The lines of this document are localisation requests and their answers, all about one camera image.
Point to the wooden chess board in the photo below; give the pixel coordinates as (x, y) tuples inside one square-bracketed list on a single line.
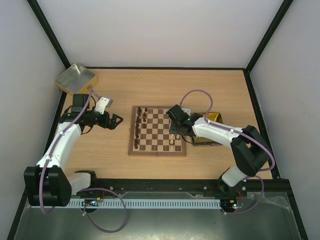
[(150, 133)]

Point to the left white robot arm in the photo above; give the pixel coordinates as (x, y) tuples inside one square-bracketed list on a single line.
[(53, 163)]

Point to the black aluminium frame rail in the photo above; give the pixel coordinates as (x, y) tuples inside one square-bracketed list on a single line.
[(160, 185)]

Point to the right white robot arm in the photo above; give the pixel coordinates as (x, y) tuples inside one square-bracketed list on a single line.
[(249, 149)]

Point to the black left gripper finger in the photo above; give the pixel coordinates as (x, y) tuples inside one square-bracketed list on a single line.
[(115, 117), (114, 123)]

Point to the white slotted cable duct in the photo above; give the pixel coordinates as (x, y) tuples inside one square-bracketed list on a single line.
[(147, 203)]

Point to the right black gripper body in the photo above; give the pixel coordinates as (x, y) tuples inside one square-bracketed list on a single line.
[(175, 129)]

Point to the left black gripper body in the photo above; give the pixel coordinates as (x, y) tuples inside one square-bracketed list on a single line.
[(103, 124)]

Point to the empty silver tin lid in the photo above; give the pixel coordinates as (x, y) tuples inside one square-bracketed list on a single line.
[(77, 79)]

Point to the gold green tin box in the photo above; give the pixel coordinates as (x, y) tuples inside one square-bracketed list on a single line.
[(206, 142)]

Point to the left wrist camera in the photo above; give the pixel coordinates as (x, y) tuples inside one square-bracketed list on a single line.
[(102, 104)]

